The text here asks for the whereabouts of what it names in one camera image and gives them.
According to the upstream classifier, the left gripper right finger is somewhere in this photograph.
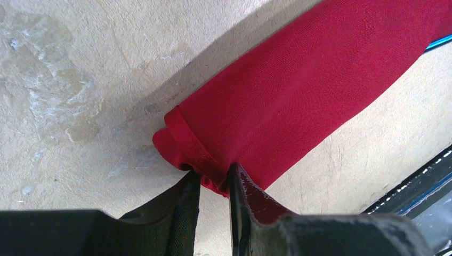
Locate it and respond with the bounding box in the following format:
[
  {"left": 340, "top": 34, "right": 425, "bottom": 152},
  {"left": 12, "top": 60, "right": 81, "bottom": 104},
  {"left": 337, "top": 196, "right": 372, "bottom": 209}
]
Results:
[{"left": 228, "top": 164, "right": 433, "bottom": 255}]

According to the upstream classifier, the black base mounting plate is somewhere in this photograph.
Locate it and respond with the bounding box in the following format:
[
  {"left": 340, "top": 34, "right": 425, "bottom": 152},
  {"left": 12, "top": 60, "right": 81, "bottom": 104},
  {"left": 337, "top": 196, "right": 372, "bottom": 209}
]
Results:
[{"left": 363, "top": 146, "right": 451, "bottom": 218}]

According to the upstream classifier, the blue utensil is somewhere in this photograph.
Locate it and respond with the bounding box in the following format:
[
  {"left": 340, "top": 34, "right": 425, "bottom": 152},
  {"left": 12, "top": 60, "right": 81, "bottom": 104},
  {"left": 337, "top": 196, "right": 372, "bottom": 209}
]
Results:
[{"left": 425, "top": 35, "right": 452, "bottom": 53}]

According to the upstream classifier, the red cloth napkin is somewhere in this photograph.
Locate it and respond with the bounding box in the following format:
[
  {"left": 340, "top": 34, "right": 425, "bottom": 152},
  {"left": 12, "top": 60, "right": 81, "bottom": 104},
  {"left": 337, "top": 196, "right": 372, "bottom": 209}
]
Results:
[{"left": 152, "top": 0, "right": 451, "bottom": 196}]

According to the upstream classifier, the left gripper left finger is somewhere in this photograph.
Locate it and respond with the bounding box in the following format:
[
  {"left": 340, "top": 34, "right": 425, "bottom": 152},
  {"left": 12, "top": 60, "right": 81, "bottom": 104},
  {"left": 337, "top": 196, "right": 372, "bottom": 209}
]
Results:
[{"left": 1, "top": 171, "right": 200, "bottom": 255}]

